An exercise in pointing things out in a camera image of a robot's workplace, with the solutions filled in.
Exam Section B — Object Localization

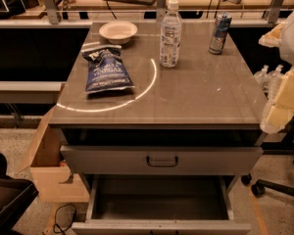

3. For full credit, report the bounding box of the grey drawer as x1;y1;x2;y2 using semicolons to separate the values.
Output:
61;146;263;175
73;175;251;235

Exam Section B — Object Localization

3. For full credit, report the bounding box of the black chair base with wheels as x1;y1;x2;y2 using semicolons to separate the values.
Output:
240;173;294;200

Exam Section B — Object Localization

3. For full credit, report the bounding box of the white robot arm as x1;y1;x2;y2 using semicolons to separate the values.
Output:
259;11;294;134

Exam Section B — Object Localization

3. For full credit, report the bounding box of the blue chip bag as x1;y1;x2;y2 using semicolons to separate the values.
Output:
81;45;134;94

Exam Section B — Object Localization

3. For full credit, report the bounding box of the grey drawer cabinet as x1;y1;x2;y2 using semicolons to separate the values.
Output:
48;21;269;235

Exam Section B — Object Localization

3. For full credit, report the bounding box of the left sanitizer bottle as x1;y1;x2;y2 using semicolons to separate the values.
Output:
254;65;269;90

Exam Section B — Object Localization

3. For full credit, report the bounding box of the black office chair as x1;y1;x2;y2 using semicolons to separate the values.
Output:
0;153;38;235

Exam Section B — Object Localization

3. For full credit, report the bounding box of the grey top drawer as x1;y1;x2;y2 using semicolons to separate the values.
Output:
61;146;263;175

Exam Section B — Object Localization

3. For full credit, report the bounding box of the black floor cable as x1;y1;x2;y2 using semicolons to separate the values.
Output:
52;203;78;235

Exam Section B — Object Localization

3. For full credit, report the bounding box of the blue silver energy drink can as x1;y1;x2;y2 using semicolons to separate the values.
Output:
209;12;232;55

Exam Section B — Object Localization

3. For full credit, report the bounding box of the clear plastic water bottle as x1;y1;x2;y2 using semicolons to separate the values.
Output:
160;0;182;68

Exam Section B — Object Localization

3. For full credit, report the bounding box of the right sanitizer bottle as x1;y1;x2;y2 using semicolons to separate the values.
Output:
268;65;283;89

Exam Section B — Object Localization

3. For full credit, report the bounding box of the sanitizer bottle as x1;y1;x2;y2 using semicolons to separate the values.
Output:
254;65;269;90
268;65;283;89

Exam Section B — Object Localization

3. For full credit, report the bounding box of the cardboard box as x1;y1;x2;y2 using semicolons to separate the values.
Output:
20;109;89;203

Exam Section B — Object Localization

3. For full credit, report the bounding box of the white bowl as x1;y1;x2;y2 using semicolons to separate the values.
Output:
99;21;137;45

